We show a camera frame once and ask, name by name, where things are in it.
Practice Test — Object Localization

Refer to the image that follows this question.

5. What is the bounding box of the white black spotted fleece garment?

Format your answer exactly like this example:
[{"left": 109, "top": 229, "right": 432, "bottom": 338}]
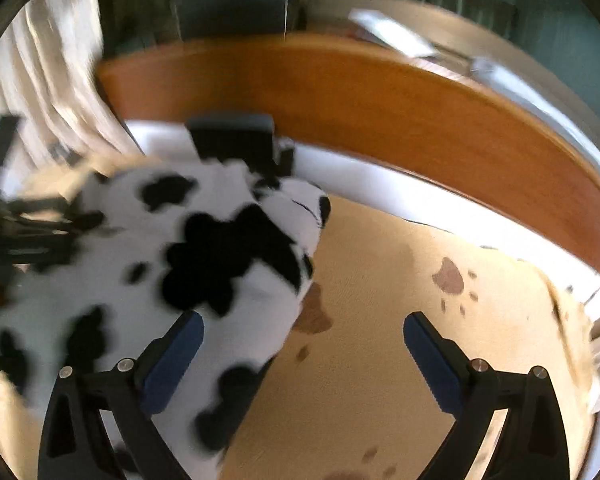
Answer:
[{"left": 0, "top": 160, "right": 332, "bottom": 479}]

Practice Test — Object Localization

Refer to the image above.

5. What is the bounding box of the cream patterned curtain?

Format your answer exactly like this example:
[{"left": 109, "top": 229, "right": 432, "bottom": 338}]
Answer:
[{"left": 0, "top": 0, "right": 140, "bottom": 195}]

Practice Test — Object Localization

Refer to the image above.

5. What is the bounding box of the tan paw print bedsheet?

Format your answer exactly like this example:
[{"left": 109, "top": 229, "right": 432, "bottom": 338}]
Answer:
[{"left": 0, "top": 152, "right": 600, "bottom": 480}]

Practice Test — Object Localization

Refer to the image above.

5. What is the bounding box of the orange wooden headboard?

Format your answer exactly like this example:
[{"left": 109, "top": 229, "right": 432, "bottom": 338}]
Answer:
[{"left": 95, "top": 33, "right": 600, "bottom": 272}]

